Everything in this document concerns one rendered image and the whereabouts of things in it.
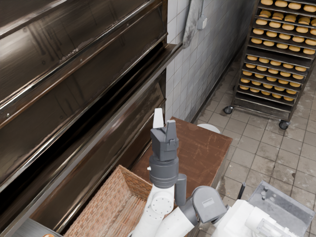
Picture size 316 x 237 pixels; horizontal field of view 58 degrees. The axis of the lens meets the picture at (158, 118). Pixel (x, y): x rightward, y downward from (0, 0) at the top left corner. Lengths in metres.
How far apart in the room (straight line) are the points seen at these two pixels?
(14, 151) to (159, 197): 0.55
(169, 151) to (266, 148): 2.46
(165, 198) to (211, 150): 1.45
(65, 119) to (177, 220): 0.60
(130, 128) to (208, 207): 0.93
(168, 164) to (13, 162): 0.57
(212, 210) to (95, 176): 0.81
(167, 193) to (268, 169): 2.24
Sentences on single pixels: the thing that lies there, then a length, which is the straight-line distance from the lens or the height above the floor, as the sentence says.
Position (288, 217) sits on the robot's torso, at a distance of 1.10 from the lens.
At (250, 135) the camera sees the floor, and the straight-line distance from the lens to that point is 3.28.
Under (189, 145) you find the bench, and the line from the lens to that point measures 2.29.
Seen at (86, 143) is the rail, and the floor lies 1.43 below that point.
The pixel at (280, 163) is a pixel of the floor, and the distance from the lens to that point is 3.13.
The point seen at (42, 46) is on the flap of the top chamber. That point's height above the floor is 1.80.
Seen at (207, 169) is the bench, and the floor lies 0.58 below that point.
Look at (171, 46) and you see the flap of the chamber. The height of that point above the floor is 1.40.
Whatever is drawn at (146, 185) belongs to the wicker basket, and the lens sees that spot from 1.83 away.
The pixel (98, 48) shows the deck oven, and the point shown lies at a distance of 1.32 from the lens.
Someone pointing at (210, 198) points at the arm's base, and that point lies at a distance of 1.04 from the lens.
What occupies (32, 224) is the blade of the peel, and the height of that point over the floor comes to 1.18.
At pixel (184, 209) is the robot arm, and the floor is 1.37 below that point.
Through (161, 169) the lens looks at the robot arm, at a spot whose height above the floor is 1.63.
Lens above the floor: 2.30
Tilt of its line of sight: 44 degrees down
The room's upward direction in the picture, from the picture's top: straight up
